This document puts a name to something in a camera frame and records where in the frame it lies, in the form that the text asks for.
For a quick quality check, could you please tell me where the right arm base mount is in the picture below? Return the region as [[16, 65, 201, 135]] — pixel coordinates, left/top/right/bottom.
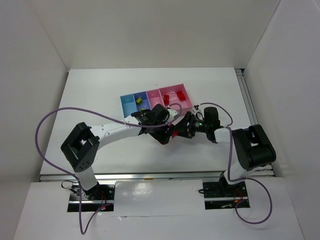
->
[[198, 175, 250, 210]]

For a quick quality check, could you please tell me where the small pink plastic bin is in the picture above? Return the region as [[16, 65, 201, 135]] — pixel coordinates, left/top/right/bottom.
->
[[146, 89, 165, 109]]

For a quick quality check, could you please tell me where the red stepped lego brick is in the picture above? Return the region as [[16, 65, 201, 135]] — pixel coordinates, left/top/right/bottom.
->
[[170, 130, 179, 139]]

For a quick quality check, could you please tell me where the aluminium rail right side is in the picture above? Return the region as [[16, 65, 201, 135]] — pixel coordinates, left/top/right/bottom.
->
[[234, 68, 275, 171]]

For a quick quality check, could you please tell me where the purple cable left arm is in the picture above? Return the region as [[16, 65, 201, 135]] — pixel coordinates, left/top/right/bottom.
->
[[34, 102, 183, 235]]

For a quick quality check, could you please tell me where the large pink plastic bin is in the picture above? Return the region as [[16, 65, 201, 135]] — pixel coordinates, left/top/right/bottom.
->
[[159, 84, 193, 115]]

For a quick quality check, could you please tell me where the aluminium rail front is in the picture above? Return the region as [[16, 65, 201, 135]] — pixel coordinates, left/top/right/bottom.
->
[[39, 170, 275, 183]]

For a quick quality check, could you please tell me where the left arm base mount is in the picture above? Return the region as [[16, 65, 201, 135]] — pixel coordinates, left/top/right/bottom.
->
[[60, 180, 116, 213]]

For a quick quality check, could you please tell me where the aluminium rail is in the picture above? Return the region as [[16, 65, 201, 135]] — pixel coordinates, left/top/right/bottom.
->
[[234, 68, 275, 171], [39, 170, 275, 183]]

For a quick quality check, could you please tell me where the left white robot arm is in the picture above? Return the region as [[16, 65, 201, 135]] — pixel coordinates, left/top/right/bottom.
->
[[60, 104, 179, 200]]

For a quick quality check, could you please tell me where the light blue plastic bin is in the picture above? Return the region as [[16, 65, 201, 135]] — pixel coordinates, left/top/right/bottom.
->
[[120, 94, 138, 118]]

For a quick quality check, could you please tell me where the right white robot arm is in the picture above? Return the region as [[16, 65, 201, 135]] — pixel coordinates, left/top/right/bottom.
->
[[172, 107, 276, 197]]

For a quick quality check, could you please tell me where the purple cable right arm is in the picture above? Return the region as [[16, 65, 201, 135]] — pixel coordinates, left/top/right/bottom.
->
[[193, 101, 273, 225]]

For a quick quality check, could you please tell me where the small red lego brick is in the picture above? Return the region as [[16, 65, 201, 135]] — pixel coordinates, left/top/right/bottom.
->
[[163, 94, 170, 106]]

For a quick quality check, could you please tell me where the dark blue plastic bin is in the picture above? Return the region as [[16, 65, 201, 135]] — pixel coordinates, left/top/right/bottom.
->
[[133, 91, 151, 111]]

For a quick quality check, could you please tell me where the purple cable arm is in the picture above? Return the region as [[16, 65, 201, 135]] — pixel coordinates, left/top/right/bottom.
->
[[193, 101, 273, 225], [34, 102, 183, 235]]

